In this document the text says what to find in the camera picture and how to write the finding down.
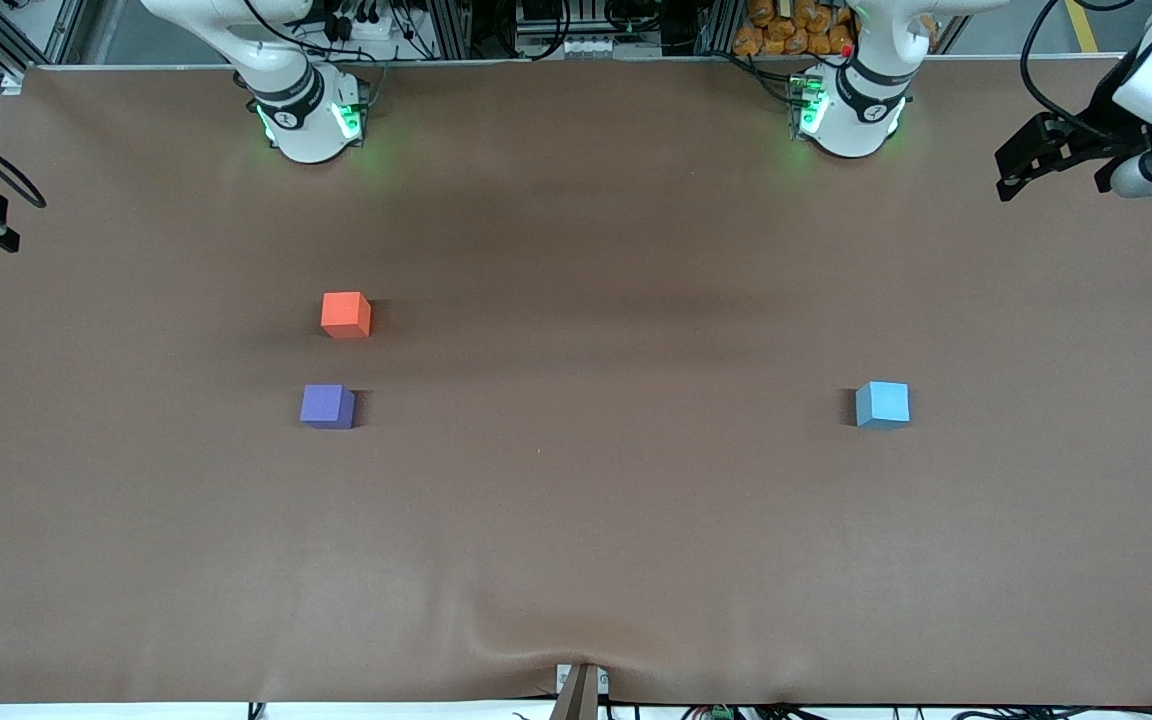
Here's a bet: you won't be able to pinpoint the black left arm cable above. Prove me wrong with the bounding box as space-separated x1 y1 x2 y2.
1019 0 1152 141

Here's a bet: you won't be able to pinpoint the white power strip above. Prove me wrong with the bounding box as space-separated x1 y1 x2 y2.
329 0 407 43

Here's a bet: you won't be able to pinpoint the purple foam block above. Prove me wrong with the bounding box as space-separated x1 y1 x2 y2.
299 383 357 431

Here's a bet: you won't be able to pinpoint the light blue foam block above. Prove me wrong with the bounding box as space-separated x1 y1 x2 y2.
855 380 911 431

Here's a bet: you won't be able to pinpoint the pile of orange objects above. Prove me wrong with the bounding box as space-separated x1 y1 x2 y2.
733 0 857 57

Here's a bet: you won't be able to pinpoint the aluminium frame posts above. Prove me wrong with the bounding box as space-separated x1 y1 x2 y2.
414 0 477 59

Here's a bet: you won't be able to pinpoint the orange foam block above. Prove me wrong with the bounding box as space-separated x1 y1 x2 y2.
320 291 373 340

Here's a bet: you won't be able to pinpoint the brown table cover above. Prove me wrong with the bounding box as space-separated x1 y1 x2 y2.
0 55 1152 707

